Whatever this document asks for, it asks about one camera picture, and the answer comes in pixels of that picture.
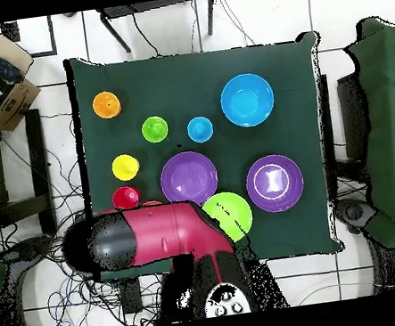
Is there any shallow purple plastic bowl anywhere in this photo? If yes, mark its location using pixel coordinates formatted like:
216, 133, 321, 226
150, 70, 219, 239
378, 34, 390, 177
156, 147, 223, 211

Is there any blue plastic cup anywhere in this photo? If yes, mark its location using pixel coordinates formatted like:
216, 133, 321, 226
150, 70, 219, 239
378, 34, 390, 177
185, 114, 216, 145

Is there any green plastic cup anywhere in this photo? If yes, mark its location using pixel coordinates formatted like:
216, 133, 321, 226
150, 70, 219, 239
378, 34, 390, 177
139, 114, 171, 145

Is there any green plastic bowl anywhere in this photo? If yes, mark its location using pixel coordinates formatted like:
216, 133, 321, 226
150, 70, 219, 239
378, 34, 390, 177
200, 188, 256, 246

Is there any yellow plastic cup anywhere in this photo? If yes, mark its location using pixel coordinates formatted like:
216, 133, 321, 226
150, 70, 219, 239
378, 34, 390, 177
110, 152, 142, 183

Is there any red plastic cup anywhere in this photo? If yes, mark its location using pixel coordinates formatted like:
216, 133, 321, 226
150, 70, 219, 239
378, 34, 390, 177
110, 184, 142, 213

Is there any blue plastic bowl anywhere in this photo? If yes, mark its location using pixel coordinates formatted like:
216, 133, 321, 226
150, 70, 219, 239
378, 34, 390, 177
217, 70, 278, 131

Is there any dark green tablecloth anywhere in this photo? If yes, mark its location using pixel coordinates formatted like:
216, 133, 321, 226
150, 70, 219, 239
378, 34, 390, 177
62, 25, 349, 285

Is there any deep purple plastic bowl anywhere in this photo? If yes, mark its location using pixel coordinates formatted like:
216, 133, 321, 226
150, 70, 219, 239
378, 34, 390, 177
242, 151, 308, 216

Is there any orange plastic cup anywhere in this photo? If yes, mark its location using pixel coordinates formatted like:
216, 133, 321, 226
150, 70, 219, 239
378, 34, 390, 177
90, 89, 123, 121

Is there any black power strip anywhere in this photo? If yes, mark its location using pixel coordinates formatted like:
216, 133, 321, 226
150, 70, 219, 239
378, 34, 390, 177
118, 277, 144, 315

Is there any black box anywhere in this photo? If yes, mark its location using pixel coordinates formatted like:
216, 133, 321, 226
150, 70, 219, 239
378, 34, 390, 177
334, 70, 375, 162

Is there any open cardboard box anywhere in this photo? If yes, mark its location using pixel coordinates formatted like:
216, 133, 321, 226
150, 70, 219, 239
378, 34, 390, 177
0, 19, 47, 134

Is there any black bench frame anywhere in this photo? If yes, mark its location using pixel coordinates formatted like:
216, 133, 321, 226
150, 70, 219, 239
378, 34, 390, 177
0, 107, 58, 240

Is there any grey pedestal foot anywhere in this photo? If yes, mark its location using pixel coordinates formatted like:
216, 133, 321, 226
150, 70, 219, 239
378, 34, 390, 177
333, 194, 380, 237
0, 233, 56, 265

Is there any tangle of floor cables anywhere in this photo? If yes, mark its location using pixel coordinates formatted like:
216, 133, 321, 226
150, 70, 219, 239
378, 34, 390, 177
0, 98, 169, 326

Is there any black floor frame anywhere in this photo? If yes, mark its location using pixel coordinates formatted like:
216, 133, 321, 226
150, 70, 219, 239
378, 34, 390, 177
0, 14, 58, 62

